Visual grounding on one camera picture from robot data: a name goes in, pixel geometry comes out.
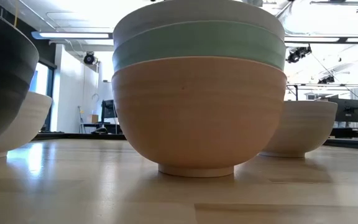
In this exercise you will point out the black monitor on arm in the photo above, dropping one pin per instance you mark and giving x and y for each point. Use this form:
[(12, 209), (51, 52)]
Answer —
[(348, 110)]

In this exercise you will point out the cardboard box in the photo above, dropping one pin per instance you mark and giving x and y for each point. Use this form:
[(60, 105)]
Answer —
[(94, 118)]

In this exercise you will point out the black bowl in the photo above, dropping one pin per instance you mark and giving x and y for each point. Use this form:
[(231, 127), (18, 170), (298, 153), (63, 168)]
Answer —
[(2, 77)]

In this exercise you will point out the black ceiling track device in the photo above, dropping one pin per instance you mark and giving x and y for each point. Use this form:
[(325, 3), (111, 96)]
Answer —
[(298, 53)]

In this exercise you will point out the mint green bowl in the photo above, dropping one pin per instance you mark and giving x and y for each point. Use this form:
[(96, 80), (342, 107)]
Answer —
[(197, 43)]

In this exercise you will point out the black desk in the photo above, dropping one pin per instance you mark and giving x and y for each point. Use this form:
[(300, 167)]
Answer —
[(110, 128), (353, 132)]

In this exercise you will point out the window with dark frame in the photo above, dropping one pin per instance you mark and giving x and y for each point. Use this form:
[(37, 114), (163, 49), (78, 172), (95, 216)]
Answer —
[(43, 81)]

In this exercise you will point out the round black ceiling device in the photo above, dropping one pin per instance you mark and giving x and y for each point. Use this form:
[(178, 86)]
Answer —
[(89, 58)]

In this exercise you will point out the long ceiling light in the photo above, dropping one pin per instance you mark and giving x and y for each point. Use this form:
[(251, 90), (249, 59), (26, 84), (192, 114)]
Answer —
[(73, 35), (312, 39)]

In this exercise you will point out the small black ceiling device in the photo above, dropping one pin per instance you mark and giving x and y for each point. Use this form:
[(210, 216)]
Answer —
[(326, 80)]

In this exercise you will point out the peach bowl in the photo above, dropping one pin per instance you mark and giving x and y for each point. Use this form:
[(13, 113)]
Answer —
[(197, 118)]

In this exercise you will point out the white bowl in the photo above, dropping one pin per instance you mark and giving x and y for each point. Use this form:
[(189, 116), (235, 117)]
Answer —
[(30, 118), (303, 127), (197, 11)]

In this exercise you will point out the black computer monitor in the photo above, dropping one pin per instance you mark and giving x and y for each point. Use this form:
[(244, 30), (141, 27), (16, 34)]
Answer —
[(109, 109)]

